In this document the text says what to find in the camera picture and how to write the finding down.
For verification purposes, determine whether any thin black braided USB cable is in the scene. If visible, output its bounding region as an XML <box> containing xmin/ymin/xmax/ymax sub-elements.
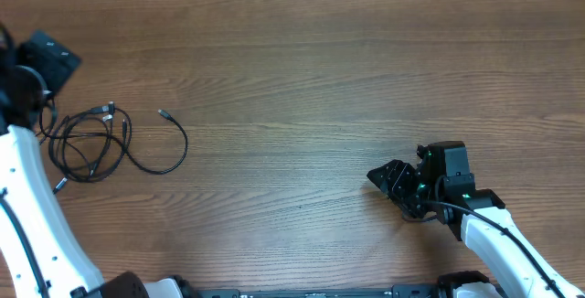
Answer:
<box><xmin>52</xmin><ymin>109</ymin><xmax>189</xmax><ymax>195</ymax></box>

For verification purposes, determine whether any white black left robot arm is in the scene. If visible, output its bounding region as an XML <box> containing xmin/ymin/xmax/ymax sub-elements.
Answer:
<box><xmin>1</xmin><ymin>30</ymin><xmax>192</xmax><ymax>298</ymax></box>

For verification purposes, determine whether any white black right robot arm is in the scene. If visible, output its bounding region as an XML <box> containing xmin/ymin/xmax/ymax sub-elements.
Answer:
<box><xmin>367</xmin><ymin>141</ymin><xmax>584</xmax><ymax>297</ymax></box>

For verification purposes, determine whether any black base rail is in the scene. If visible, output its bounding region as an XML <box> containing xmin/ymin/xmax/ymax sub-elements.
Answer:
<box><xmin>186</xmin><ymin>284</ymin><xmax>447</xmax><ymax>298</ymax></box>

